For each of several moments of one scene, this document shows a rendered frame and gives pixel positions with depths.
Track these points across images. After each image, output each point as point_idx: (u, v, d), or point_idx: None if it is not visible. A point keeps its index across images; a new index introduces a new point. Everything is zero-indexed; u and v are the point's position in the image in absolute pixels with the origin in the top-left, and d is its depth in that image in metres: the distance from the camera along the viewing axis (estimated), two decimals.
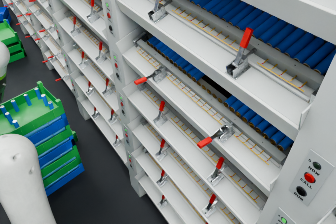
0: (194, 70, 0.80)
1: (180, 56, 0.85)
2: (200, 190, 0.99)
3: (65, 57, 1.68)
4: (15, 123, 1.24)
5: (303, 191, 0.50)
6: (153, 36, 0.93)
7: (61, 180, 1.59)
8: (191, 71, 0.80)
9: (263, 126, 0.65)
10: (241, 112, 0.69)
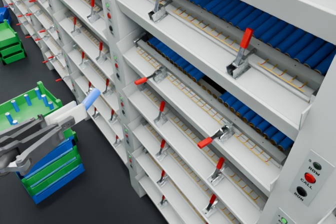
0: (194, 70, 0.80)
1: (180, 56, 0.85)
2: (200, 190, 0.99)
3: (65, 57, 1.68)
4: (15, 123, 1.24)
5: (303, 191, 0.50)
6: (153, 36, 0.93)
7: (61, 180, 1.59)
8: (191, 71, 0.80)
9: (263, 126, 0.65)
10: (241, 112, 0.69)
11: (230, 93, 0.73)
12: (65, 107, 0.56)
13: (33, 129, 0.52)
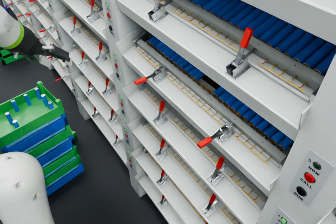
0: (194, 70, 0.80)
1: (180, 56, 0.85)
2: (200, 190, 0.99)
3: None
4: (15, 123, 1.24)
5: (303, 191, 0.50)
6: (153, 36, 0.93)
7: (61, 180, 1.59)
8: (191, 71, 0.80)
9: (263, 126, 0.65)
10: (241, 112, 0.69)
11: (230, 93, 0.73)
12: (67, 64, 1.11)
13: (57, 57, 1.05)
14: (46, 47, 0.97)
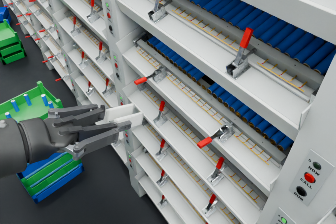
0: (194, 70, 0.80)
1: (180, 56, 0.85)
2: (200, 190, 0.99)
3: (65, 57, 1.68)
4: None
5: (303, 191, 0.50)
6: (153, 36, 0.93)
7: (61, 180, 1.59)
8: (191, 71, 0.80)
9: (263, 126, 0.65)
10: (241, 112, 0.69)
11: (230, 93, 0.73)
12: None
13: (102, 131, 0.57)
14: (67, 150, 0.50)
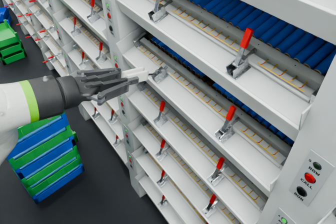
0: None
1: None
2: (200, 190, 0.99)
3: (65, 57, 1.68)
4: None
5: (303, 191, 0.50)
6: None
7: (61, 180, 1.59)
8: (195, 68, 0.80)
9: (268, 121, 0.65)
10: (246, 108, 0.69)
11: None
12: (138, 80, 0.79)
13: (116, 84, 0.74)
14: (92, 98, 0.67)
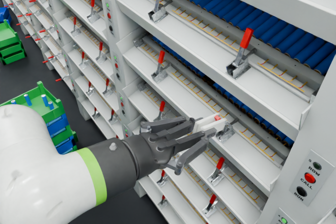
0: None
1: None
2: (200, 190, 0.99)
3: (65, 57, 1.68)
4: None
5: (303, 191, 0.50)
6: None
7: None
8: (195, 68, 0.80)
9: (268, 121, 0.65)
10: (246, 108, 0.69)
11: None
12: None
13: None
14: (169, 166, 0.51)
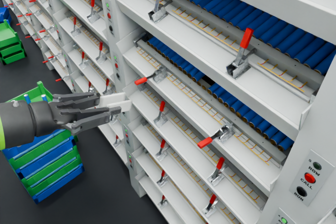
0: (194, 70, 0.80)
1: (180, 56, 0.85)
2: (200, 190, 0.99)
3: (65, 57, 1.68)
4: None
5: (303, 191, 0.50)
6: (153, 36, 0.93)
7: (61, 180, 1.59)
8: (191, 71, 0.80)
9: (263, 126, 0.65)
10: (241, 112, 0.69)
11: (230, 93, 0.73)
12: (121, 110, 0.74)
13: (96, 114, 0.69)
14: (66, 127, 0.62)
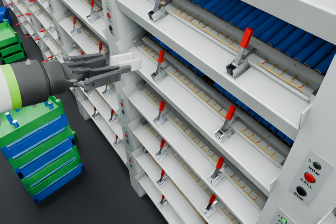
0: None
1: None
2: (200, 190, 0.99)
3: None
4: (15, 123, 1.24)
5: (303, 191, 0.50)
6: None
7: (61, 180, 1.59)
8: (195, 68, 0.80)
9: (268, 121, 0.65)
10: (246, 108, 0.69)
11: None
12: (131, 69, 0.74)
13: (107, 73, 0.70)
14: (79, 84, 0.63)
